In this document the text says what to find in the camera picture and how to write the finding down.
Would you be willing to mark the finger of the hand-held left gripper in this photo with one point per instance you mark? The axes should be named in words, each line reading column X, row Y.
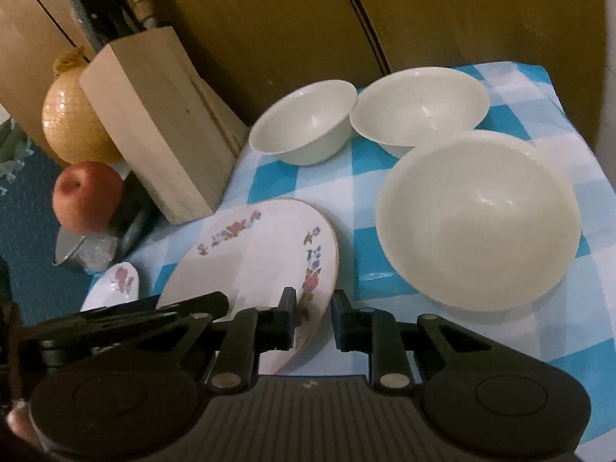
column 202, row 304

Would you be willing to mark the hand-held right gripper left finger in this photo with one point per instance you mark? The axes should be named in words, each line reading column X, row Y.
column 285, row 320

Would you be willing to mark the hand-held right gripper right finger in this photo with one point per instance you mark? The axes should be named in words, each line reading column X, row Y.
column 340, row 322

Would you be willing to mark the large floral plate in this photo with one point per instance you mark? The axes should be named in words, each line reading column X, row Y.
column 260, row 250

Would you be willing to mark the small floral plate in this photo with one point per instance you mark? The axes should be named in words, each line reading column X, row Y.
column 115, row 283

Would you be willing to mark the large white bowl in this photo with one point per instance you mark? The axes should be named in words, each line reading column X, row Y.
column 481, row 221

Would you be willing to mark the person's left hand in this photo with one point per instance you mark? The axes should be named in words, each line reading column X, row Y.
column 18, row 421

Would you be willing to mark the steel pot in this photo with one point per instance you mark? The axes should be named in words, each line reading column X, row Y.
column 72, row 250

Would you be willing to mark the teal textured cloth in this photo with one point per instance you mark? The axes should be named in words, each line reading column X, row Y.
column 29, row 240

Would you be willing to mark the blue white checkered tablecloth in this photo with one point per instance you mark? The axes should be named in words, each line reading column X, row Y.
column 365, row 187

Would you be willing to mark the red apple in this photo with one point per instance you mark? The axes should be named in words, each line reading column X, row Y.
column 86, row 197

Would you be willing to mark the wooden knife block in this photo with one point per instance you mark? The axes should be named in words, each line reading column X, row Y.
column 154, row 120

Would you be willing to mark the pale green plant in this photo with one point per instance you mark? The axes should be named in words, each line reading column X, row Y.
column 12, row 154

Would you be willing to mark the wooden cabinet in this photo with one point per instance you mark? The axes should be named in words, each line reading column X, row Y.
column 288, row 19

